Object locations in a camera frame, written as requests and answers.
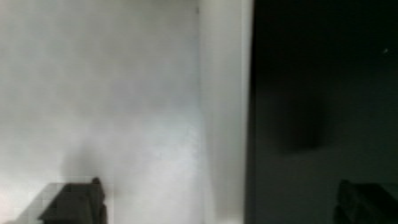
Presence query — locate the white desk tabletop tray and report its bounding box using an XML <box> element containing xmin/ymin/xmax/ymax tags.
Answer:
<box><xmin>0</xmin><ymin>0</ymin><xmax>253</xmax><ymax>224</ymax></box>

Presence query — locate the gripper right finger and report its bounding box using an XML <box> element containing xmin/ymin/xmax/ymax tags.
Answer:
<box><xmin>333</xmin><ymin>180</ymin><xmax>398</xmax><ymax>224</ymax></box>

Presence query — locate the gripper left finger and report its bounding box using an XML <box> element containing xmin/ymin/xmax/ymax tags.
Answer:
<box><xmin>16</xmin><ymin>177</ymin><xmax>111</xmax><ymax>224</ymax></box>

